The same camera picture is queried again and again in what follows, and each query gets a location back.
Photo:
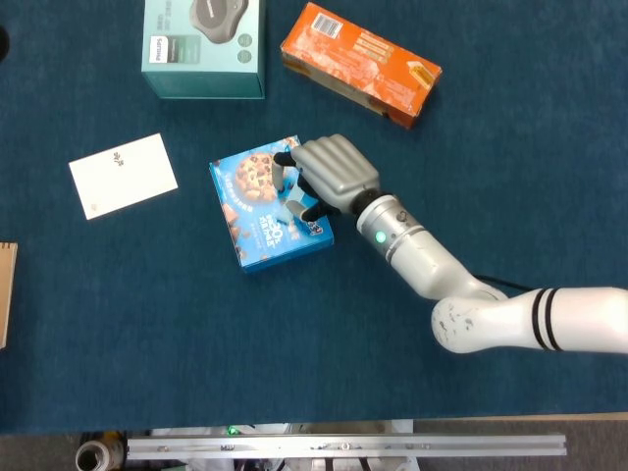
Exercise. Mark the black cylindrical object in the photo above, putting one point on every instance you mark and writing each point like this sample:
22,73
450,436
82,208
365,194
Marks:
3,44

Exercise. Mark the aluminium profile rail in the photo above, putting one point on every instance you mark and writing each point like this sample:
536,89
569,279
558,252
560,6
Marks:
343,445

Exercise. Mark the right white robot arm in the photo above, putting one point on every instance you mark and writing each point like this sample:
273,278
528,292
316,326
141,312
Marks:
441,275

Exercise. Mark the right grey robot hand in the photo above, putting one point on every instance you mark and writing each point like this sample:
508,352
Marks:
338,172

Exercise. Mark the orange snack box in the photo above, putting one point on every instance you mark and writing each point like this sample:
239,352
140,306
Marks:
363,64

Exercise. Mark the white paper card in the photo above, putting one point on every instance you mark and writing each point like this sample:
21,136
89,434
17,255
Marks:
122,176

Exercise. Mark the tan wooden board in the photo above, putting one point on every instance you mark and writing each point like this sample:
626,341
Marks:
6,294

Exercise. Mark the teal speaker product box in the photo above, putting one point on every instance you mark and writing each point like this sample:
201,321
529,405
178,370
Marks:
206,73

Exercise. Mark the blue chocolate cookie box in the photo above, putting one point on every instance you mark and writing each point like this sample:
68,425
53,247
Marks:
255,230

